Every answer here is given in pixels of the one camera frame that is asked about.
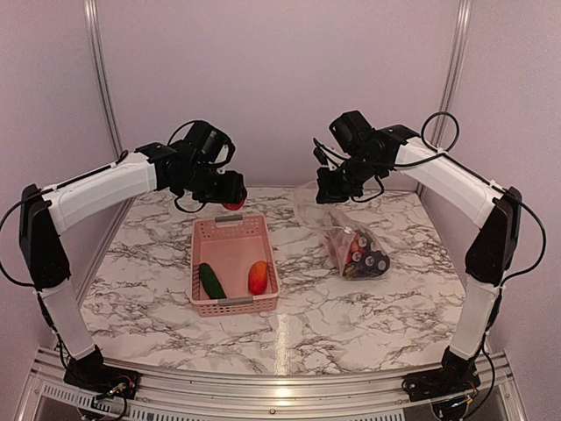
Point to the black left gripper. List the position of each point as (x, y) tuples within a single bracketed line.
[(231, 193)]

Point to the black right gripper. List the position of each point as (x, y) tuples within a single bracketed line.
[(329, 193)]

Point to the red bumpy fruit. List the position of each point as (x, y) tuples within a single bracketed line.
[(234, 206)]

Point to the red lychee bunch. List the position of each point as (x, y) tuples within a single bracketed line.
[(339, 245)]

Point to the clear zip top bag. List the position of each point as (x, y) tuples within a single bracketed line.
[(324, 219)]

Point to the purple eggplant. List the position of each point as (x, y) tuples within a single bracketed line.
[(366, 258)]

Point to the orange yellow fruit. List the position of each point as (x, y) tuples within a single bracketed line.
[(258, 278)]

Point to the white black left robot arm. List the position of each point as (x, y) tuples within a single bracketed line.
[(195, 164)]

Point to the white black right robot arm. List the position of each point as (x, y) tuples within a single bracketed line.
[(371, 153)]

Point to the pink perforated plastic basket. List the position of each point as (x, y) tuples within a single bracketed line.
[(231, 245)]

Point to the dark green cucumber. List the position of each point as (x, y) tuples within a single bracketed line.
[(210, 283)]

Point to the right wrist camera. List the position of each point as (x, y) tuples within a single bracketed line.
[(325, 156)]

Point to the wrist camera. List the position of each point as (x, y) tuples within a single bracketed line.
[(325, 156), (212, 146)]

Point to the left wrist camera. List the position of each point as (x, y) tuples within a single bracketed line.
[(212, 146)]

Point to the rear aluminium table rail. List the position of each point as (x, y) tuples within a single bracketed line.
[(369, 190)]

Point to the aluminium table rail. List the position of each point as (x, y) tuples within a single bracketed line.
[(369, 190), (88, 278), (174, 394)]

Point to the right rear aluminium frame post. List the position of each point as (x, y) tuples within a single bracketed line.
[(453, 73)]

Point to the aluminium frame post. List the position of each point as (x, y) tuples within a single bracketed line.
[(100, 70), (453, 73)]

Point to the left aluminium table rail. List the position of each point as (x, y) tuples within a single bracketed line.
[(88, 278)]

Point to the left rear aluminium frame post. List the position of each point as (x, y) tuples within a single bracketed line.
[(100, 70)]

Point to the front aluminium table rail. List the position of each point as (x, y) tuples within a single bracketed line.
[(174, 394)]

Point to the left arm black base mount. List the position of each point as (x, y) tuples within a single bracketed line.
[(108, 381)]

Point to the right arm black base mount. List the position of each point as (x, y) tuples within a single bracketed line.
[(436, 383)]

